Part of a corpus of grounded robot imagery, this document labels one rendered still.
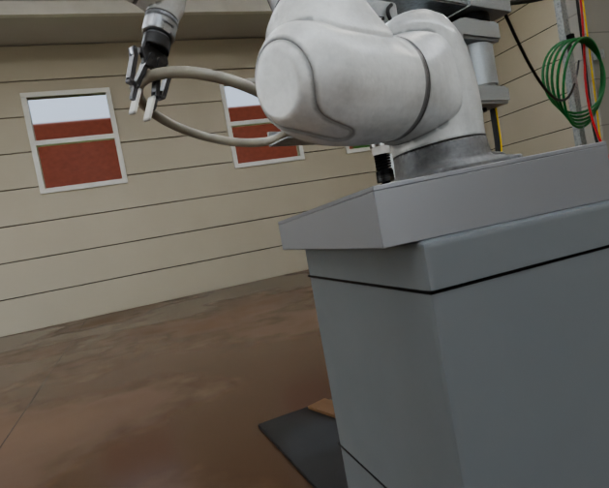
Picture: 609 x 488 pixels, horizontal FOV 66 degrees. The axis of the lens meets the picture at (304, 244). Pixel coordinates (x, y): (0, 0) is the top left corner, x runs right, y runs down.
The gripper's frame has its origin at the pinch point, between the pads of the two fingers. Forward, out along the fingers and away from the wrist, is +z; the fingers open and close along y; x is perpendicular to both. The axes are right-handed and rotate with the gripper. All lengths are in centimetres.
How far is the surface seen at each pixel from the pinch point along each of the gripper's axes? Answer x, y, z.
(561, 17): -22, 320, -229
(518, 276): -97, 5, 41
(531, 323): -98, 8, 46
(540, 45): 79, 623, -417
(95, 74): 576, 199, -267
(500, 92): -44, 137, -64
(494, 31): -42, 130, -90
